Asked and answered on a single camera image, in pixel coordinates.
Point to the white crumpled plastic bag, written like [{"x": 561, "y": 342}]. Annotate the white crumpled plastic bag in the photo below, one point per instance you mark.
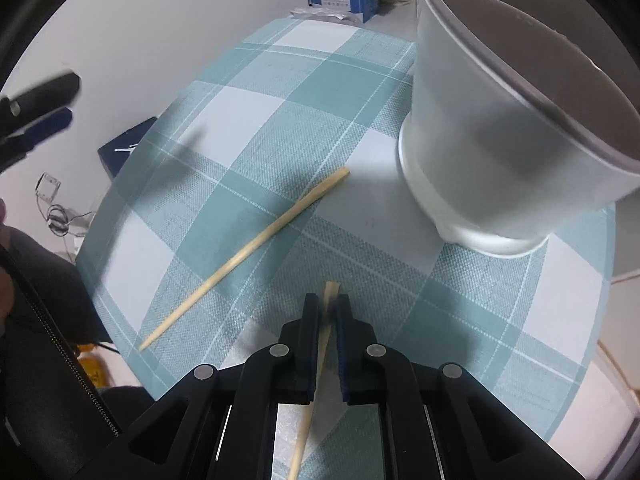
[{"x": 320, "y": 14}]

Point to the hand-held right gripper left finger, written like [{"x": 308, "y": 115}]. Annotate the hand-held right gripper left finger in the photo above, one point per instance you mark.
[{"x": 312, "y": 355}]

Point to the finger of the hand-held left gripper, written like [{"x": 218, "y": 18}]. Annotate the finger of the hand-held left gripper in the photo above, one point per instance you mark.
[
  {"x": 50, "y": 125},
  {"x": 50, "y": 90}
]

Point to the yellow packet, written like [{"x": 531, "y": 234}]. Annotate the yellow packet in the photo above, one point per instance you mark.
[{"x": 92, "y": 367}]

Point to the dark blue shoe box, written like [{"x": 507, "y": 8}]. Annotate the dark blue shoe box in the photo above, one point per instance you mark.
[{"x": 120, "y": 155}]

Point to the clear plastic piece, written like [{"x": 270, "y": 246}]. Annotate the clear plastic piece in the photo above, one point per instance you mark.
[{"x": 47, "y": 187}]

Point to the light wooden chopstick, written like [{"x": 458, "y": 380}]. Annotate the light wooden chopstick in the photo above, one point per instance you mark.
[
  {"x": 250, "y": 251},
  {"x": 331, "y": 292}
]

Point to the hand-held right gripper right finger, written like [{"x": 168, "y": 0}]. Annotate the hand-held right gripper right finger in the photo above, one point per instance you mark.
[{"x": 344, "y": 355}]

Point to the teal checked tablecloth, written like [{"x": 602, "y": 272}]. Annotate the teal checked tablecloth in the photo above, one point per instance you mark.
[{"x": 350, "y": 110}]

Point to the white utensil holder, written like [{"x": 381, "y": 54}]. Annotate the white utensil holder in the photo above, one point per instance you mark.
[{"x": 475, "y": 135}]

